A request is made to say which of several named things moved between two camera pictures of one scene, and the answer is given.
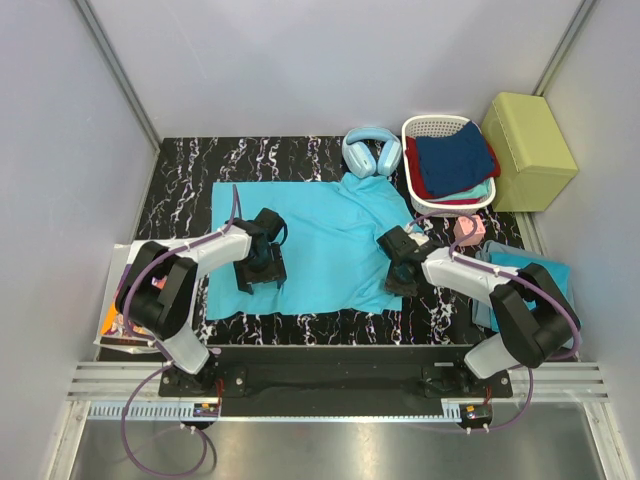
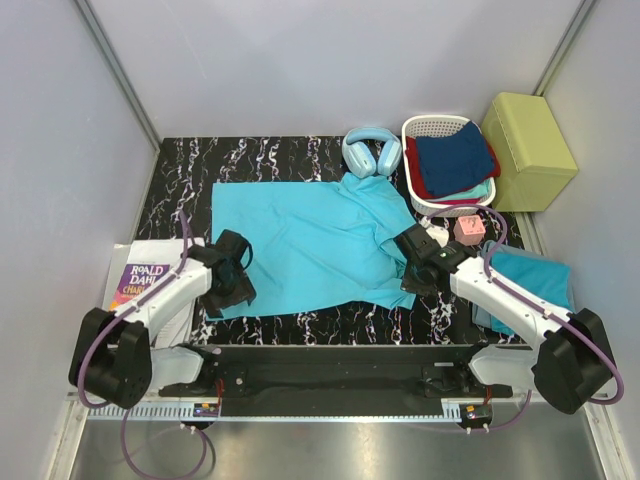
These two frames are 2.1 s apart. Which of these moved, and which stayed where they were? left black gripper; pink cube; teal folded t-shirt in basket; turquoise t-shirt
Moved: left black gripper
Stayed: teal folded t-shirt in basket; turquoise t-shirt; pink cube
